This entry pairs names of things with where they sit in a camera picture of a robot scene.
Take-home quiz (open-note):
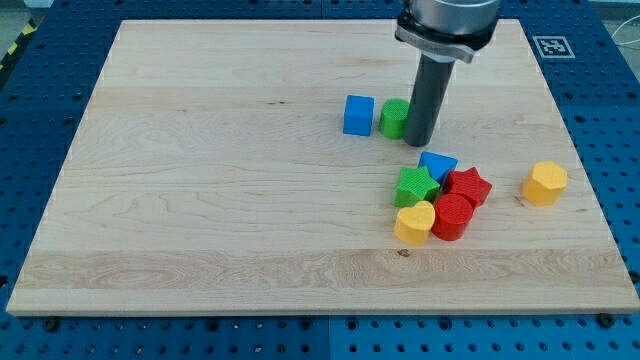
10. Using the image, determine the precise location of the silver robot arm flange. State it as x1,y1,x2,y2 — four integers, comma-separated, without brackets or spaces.
395,0,500,63

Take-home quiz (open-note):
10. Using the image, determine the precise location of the blue triangle block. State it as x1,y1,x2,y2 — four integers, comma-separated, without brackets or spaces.
418,151,458,184

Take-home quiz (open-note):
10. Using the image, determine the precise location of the yellow hexagon block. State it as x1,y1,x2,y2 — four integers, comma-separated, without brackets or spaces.
521,161,568,206

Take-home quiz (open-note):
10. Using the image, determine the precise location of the blue cube block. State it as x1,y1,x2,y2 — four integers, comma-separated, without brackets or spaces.
343,94,375,136

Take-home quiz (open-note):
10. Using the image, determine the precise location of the green cylinder block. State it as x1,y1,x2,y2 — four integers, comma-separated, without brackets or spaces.
379,98,410,139

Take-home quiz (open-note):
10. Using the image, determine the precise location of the green star block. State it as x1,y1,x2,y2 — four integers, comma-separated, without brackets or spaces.
392,167,440,208

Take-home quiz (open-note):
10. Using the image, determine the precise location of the light wooden board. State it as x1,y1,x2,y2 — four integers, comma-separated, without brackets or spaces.
7,20,639,317

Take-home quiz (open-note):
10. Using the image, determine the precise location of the yellow heart block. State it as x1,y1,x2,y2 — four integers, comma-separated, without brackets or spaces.
393,200,435,246

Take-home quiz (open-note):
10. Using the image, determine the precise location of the red cylinder block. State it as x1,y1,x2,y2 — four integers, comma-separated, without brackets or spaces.
431,194,474,241

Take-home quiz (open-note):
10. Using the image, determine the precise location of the red star block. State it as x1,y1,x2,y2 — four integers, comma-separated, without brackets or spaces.
444,167,493,208

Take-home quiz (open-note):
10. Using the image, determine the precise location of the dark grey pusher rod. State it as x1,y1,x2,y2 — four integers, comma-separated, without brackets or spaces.
403,55,454,147

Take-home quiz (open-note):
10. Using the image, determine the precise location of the white fiducial marker tag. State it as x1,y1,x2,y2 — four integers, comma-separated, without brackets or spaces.
533,35,575,59

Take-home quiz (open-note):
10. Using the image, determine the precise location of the yellow black hazard tape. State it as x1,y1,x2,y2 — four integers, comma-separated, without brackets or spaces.
1,19,38,73

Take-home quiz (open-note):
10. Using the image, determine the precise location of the white cable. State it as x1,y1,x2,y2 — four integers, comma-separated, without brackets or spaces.
609,13,640,52

